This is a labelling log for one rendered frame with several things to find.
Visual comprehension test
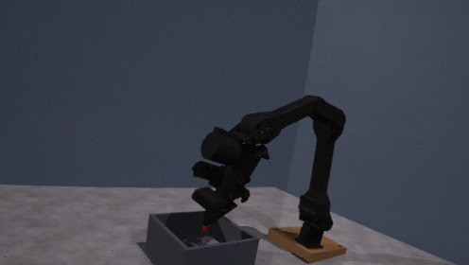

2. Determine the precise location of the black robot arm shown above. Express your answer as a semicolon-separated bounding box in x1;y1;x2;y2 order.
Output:
192;96;346;249

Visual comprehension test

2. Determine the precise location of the red peg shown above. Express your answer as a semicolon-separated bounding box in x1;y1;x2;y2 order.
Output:
203;224;211;232

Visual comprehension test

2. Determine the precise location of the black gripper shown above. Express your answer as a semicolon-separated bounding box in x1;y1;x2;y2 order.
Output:
192;166;251;227

